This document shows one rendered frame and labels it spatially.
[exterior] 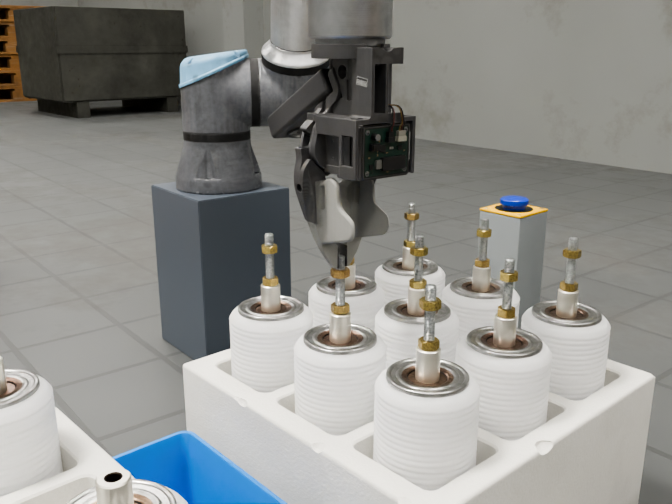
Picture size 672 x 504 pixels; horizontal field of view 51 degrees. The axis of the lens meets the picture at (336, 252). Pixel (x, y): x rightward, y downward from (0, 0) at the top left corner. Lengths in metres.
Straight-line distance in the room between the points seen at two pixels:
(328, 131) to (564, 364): 0.37
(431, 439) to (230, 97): 0.74
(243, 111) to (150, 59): 4.86
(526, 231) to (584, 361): 0.28
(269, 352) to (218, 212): 0.45
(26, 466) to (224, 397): 0.22
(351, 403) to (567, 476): 0.23
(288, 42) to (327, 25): 0.56
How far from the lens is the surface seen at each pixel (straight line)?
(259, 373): 0.80
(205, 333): 1.24
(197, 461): 0.85
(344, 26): 0.63
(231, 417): 0.80
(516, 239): 1.03
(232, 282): 1.24
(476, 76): 4.01
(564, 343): 0.80
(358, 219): 0.70
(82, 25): 5.84
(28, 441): 0.68
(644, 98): 3.47
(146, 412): 1.16
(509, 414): 0.73
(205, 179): 1.22
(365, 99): 0.62
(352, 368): 0.70
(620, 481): 0.91
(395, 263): 0.98
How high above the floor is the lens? 0.54
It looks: 16 degrees down
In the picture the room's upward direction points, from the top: straight up
